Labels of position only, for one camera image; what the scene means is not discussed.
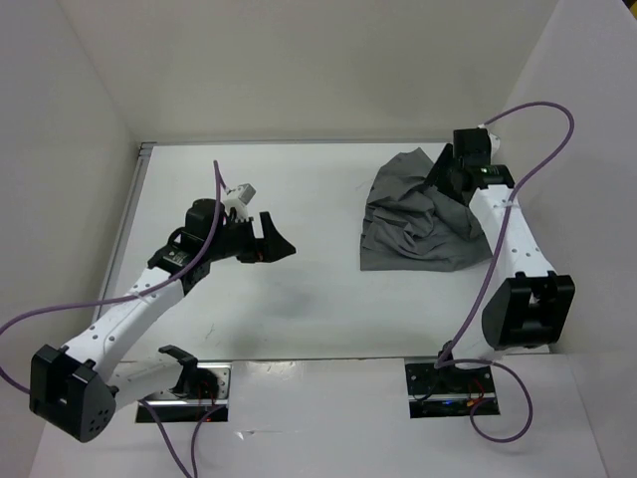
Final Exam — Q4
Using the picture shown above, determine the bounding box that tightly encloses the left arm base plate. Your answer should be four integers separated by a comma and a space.
145, 361, 232, 424

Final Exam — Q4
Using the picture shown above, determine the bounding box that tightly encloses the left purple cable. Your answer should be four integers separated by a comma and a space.
0, 159, 235, 478

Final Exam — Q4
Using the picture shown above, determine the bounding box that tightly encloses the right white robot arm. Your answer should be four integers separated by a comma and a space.
427, 126, 575, 391

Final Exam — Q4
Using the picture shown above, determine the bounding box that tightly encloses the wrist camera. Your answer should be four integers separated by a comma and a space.
224, 183, 256, 220
478, 123, 502, 157

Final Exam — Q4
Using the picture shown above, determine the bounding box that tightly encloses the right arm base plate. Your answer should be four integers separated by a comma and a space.
404, 359, 500, 419

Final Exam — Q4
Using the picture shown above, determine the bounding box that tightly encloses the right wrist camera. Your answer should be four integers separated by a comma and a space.
478, 123, 502, 157

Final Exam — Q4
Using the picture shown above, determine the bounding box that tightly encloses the grey pleated skirt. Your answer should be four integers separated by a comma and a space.
359, 148, 492, 272

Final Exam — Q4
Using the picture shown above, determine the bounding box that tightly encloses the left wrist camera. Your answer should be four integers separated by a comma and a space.
224, 183, 256, 220

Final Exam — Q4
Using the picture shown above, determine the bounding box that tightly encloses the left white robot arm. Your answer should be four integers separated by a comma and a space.
29, 198, 296, 443

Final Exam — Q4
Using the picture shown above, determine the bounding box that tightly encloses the aluminium table edge rail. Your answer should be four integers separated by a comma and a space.
98, 141, 155, 301

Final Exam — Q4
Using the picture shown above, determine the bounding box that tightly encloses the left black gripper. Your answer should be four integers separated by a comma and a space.
206, 211, 295, 263

